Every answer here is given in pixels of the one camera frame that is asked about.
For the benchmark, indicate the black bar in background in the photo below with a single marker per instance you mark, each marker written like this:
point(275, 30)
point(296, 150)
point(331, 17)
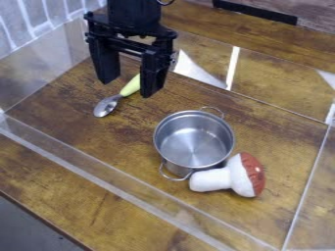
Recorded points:
point(255, 12)

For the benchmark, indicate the green handled metal spoon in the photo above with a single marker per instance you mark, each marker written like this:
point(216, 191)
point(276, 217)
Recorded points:
point(108, 103)

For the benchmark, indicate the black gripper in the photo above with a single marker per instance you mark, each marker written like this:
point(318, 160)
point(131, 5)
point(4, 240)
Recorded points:
point(128, 28)

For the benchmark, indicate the clear acrylic enclosure wall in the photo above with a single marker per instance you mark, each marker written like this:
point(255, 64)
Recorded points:
point(85, 172)

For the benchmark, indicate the small steel pot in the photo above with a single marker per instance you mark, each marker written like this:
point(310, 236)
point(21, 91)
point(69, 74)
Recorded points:
point(195, 141)

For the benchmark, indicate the plush red white mushroom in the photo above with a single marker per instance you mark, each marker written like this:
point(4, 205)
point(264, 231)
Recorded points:
point(241, 175)

